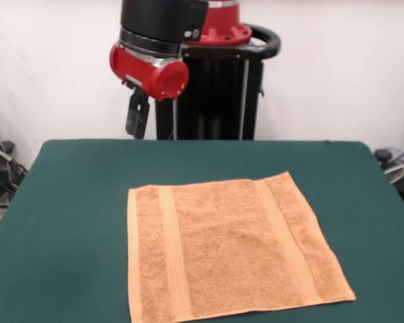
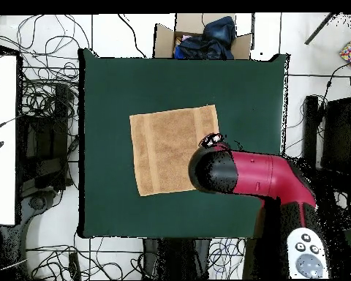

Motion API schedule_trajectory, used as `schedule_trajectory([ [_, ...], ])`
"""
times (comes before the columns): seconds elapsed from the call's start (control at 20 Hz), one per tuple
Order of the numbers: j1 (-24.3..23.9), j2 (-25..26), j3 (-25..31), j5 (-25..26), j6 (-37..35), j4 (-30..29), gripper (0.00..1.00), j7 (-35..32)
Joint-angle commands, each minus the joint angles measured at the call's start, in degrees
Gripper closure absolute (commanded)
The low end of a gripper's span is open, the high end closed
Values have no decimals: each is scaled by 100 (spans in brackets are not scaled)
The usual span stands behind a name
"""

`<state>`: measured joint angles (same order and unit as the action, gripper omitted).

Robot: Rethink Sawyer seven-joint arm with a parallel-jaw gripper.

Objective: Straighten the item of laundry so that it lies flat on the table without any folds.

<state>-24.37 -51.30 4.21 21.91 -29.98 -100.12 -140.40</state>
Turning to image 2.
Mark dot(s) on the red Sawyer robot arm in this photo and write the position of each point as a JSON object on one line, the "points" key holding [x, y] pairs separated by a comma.
{"points": [[257, 175]]}

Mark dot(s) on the black frame stand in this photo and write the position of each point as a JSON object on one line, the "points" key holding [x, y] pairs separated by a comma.
{"points": [[336, 137], [46, 146]]}

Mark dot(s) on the black power strip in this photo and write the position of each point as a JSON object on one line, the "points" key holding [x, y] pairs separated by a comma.
{"points": [[74, 265]]}

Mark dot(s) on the grey metal bar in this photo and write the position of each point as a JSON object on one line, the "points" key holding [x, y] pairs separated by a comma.
{"points": [[318, 29]]}

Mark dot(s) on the dark green table cloth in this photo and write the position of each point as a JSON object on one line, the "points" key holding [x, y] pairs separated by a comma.
{"points": [[134, 82]]}

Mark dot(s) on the white desk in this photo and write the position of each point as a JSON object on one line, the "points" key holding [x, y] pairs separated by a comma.
{"points": [[1, 146]]}

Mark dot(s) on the tan terry towel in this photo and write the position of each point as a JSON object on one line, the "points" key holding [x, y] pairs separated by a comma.
{"points": [[163, 152]]}

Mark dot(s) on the brown cardboard box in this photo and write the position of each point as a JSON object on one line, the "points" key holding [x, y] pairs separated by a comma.
{"points": [[163, 41]]}

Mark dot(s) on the dark blue garment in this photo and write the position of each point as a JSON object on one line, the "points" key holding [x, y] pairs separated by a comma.
{"points": [[213, 41]]}

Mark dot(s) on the grey chair base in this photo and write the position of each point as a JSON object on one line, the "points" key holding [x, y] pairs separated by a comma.
{"points": [[35, 202]]}

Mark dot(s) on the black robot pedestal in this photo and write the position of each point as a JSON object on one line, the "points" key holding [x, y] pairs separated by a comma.
{"points": [[175, 260]]}

